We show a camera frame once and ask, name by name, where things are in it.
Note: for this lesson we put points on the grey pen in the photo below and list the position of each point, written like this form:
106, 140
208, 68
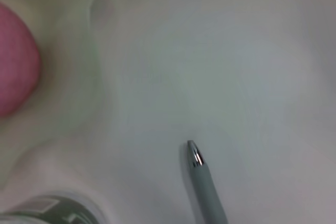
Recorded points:
207, 190

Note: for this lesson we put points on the pink peach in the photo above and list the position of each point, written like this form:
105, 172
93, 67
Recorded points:
15, 61

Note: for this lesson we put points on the clear water bottle green label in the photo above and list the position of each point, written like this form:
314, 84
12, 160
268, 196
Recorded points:
52, 211

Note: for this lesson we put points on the pale green wavy fruit plate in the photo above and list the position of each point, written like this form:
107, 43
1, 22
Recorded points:
68, 51

